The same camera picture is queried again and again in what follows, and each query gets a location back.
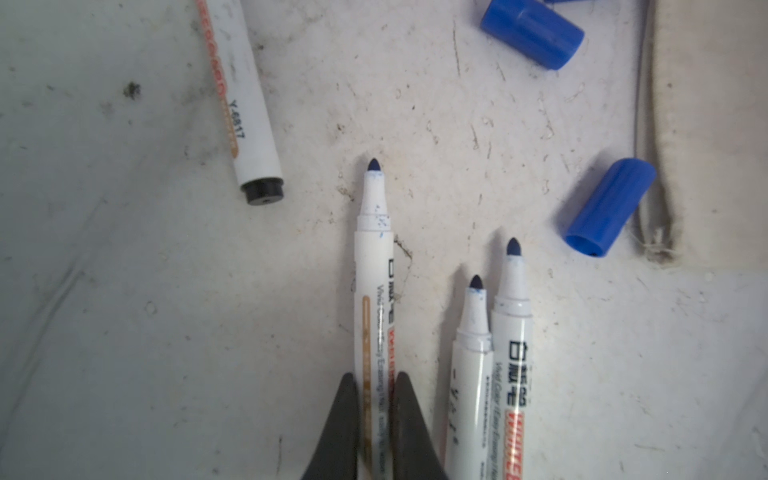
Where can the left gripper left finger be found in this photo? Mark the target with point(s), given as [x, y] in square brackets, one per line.
[336, 453]

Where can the beige glove green fingers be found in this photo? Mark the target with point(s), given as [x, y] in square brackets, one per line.
[702, 123]

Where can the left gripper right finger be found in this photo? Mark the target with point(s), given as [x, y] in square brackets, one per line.
[413, 454]

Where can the whiteboard marker black end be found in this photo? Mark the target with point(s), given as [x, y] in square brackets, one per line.
[251, 142]

